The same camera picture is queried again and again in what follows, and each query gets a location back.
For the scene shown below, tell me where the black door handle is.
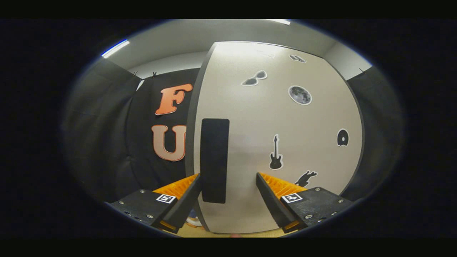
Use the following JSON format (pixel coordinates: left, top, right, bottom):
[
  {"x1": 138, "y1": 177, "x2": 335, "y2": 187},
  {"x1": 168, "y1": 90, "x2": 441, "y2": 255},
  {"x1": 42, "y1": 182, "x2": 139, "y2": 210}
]
[{"x1": 200, "y1": 118, "x2": 230, "y2": 204}]

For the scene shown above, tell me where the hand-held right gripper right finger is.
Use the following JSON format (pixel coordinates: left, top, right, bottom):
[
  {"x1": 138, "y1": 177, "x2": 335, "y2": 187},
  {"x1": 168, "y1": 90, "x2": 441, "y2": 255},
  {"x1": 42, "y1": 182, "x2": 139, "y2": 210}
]
[{"x1": 256, "y1": 172, "x2": 354, "y2": 234}]

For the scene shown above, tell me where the grey cabinet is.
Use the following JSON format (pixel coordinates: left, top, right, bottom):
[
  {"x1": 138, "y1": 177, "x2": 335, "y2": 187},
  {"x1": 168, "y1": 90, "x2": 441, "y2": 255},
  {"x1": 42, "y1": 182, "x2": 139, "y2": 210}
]
[{"x1": 185, "y1": 41, "x2": 366, "y2": 234}]

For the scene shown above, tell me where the narrow ceiling light strip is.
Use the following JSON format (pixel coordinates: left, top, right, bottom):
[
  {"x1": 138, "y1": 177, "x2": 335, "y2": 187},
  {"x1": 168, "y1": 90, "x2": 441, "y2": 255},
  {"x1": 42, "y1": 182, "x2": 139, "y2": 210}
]
[{"x1": 101, "y1": 39, "x2": 131, "y2": 59}]

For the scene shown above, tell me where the penguin plush toy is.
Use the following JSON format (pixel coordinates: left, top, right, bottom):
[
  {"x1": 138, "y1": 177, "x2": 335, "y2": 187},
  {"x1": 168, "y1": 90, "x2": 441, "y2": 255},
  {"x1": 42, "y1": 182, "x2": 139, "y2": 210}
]
[{"x1": 186, "y1": 209, "x2": 205, "y2": 229}]

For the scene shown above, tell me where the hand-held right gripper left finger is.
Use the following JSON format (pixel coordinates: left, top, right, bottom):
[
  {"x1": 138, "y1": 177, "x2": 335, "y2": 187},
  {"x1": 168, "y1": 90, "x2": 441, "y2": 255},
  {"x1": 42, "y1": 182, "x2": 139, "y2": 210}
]
[{"x1": 105, "y1": 173, "x2": 202, "y2": 234}]

